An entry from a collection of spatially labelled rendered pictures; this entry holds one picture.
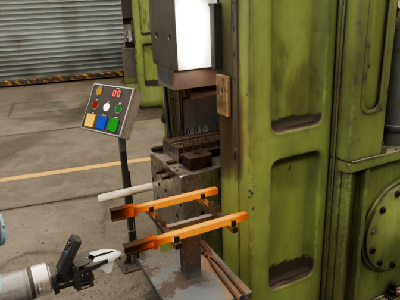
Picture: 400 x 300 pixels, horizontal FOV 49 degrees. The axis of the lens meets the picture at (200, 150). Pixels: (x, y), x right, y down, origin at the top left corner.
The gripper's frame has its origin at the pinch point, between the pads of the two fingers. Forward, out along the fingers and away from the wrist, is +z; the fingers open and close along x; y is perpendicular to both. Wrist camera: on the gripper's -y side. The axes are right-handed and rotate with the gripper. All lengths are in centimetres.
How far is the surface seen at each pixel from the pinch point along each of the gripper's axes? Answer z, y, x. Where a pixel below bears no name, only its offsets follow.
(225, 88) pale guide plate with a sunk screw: 62, -36, -39
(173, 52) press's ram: 49, -50, -63
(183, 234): 21.8, 0.0, 1.3
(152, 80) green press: 209, 51, -529
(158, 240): 13.2, -0.5, 1.4
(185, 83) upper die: 55, -36, -64
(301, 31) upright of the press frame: 93, -58, -30
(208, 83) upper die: 67, -34, -64
